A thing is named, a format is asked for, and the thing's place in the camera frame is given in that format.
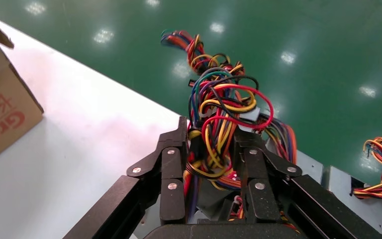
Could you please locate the brown cardboard divider box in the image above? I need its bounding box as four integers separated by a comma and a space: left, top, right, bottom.
0, 6, 44, 169

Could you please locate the silver power supply unit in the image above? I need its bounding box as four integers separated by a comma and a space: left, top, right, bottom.
322, 165, 382, 236
191, 178, 244, 225
295, 149, 324, 187

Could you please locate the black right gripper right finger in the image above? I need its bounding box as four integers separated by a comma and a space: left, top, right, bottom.
233, 127, 382, 239

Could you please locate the blue red yellow wire bundle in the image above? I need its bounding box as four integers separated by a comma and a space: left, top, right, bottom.
183, 67, 276, 232

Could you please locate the flat multicolour wire bundle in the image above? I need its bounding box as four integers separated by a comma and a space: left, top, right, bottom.
260, 115, 298, 166

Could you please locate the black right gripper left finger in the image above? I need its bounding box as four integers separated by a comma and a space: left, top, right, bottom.
62, 116, 189, 239

